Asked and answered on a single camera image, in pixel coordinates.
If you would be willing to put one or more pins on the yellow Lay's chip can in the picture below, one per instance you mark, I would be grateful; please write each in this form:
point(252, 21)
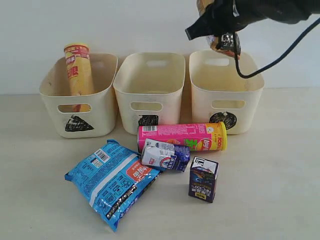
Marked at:
point(79, 70)

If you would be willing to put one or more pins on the white blue milk carton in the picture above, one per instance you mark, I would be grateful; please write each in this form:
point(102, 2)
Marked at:
point(163, 155)

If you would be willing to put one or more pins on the blue noodle packet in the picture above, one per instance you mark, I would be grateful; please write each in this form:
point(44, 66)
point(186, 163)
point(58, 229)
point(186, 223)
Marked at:
point(112, 179)

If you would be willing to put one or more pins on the pink Lay's chip can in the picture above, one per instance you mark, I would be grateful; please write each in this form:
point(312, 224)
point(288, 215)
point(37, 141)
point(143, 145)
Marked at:
point(199, 137)

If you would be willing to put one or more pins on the cream bin with circle mark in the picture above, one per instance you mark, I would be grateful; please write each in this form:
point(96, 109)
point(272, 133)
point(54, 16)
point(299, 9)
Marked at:
point(219, 94)

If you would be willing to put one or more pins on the dark purple juice carton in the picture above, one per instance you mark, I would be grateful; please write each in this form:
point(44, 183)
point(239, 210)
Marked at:
point(203, 179)

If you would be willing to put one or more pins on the orange noodle packet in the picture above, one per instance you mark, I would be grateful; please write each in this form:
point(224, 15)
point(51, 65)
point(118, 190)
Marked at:
point(221, 44)

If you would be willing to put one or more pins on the cream bin with triangle mark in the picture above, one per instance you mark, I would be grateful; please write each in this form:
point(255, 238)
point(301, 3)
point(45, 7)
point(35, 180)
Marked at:
point(82, 116)

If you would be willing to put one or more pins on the cream bin with square mark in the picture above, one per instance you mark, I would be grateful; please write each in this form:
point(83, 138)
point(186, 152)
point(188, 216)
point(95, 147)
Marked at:
point(148, 88)

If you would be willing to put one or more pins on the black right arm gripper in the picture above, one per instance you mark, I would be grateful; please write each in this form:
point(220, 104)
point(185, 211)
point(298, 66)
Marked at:
point(226, 16)

